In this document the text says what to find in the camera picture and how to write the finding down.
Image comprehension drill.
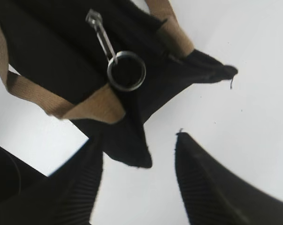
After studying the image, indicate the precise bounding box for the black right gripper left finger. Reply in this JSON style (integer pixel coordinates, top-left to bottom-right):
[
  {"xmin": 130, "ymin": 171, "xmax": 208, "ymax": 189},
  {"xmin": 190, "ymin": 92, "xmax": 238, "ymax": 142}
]
[{"xmin": 0, "ymin": 140, "xmax": 103, "ymax": 225}]

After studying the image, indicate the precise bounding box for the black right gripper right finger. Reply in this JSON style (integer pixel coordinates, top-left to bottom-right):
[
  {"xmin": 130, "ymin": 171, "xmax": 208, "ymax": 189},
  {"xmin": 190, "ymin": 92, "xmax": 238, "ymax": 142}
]
[{"xmin": 175, "ymin": 131, "xmax": 283, "ymax": 225}]

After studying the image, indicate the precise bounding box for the black canvas tote bag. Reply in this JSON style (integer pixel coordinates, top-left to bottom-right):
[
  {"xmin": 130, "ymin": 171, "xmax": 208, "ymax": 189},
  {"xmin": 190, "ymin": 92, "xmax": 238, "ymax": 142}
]
[{"xmin": 0, "ymin": 0, "xmax": 238, "ymax": 168}]

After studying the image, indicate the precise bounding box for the silver zipper pull ring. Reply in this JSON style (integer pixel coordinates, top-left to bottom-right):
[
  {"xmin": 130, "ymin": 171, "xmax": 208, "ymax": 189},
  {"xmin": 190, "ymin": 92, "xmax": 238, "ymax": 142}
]
[{"xmin": 85, "ymin": 8, "xmax": 147, "ymax": 91}]

